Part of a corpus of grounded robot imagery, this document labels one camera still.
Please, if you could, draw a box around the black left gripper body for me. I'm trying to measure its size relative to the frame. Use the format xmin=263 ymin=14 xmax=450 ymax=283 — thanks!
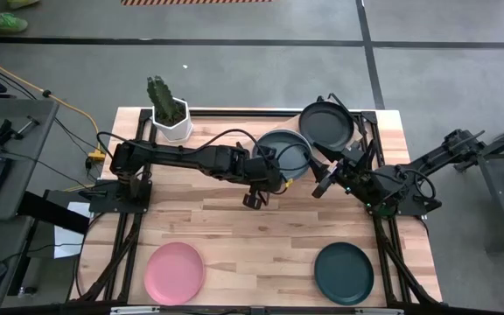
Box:
xmin=239 ymin=145 xmax=278 ymax=211

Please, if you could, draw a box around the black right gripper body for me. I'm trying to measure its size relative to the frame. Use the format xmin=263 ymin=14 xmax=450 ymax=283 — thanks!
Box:
xmin=311 ymin=145 xmax=375 ymax=200

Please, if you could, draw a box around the grey-blue plate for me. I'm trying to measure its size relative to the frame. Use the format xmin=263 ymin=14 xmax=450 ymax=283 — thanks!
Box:
xmin=254 ymin=129 xmax=313 ymax=181

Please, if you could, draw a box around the dark teal plate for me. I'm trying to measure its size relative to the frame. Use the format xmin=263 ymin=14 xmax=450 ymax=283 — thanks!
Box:
xmin=313 ymin=241 xmax=375 ymax=306

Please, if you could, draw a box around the pink plate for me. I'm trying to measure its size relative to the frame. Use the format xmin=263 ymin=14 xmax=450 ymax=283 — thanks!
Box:
xmin=143 ymin=241 xmax=207 ymax=306

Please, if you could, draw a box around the dark green pan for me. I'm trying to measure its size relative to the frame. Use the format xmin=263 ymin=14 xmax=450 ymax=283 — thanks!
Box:
xmin=298 ymin=101 xmax=356 ymax=152

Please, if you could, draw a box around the cactus in white pot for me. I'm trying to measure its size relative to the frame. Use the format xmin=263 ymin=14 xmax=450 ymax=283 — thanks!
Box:
xmin=145 ymin=74 xmax=194 ymax=144

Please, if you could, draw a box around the grey metal stand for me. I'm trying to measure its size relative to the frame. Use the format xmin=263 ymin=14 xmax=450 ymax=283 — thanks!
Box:
xmin=452 ymin=113 xmax=504 ymax=255

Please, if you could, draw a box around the white paper sheet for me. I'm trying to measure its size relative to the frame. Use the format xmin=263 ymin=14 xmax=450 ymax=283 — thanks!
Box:
xmin=53 ymin=200 xmax=92 ymax=259

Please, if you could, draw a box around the black flat box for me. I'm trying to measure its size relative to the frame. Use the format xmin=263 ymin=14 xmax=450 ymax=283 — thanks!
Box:
xmin=17 ymin=190 xmax=91 ymax=235

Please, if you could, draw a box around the grey side desk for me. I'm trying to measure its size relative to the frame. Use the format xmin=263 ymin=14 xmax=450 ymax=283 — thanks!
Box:
xmin=0 ymin=96 xmax=60 ymax=310

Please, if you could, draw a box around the black clamp tool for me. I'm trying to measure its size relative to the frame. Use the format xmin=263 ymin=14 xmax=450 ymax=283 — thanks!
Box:
xmin=0 ymin=115 xmax=41 ymax=150

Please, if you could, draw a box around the person's green shoe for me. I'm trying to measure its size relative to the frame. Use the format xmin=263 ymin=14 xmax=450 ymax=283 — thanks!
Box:
xmin=0 ymin=11 xmax=29 ymax=34
xmin=6 ymin=0 xmax=41 ymax=10

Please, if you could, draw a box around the black metal rig frame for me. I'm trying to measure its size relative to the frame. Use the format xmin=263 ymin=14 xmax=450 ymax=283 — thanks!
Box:
xmin=66 ymin=107 xmax=444 ymax=315

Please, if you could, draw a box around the silver metal bracket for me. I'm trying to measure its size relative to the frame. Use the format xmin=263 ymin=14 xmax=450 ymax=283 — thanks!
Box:
xmin=110 ymin=305 xmax=161 ymax=315
xmin=355 ymin=308 xmax=405 ymax=315

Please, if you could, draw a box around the yellow cable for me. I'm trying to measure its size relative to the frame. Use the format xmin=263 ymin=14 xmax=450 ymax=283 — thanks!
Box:
xmin=0 ymin=48 xmax=107 ymax=161

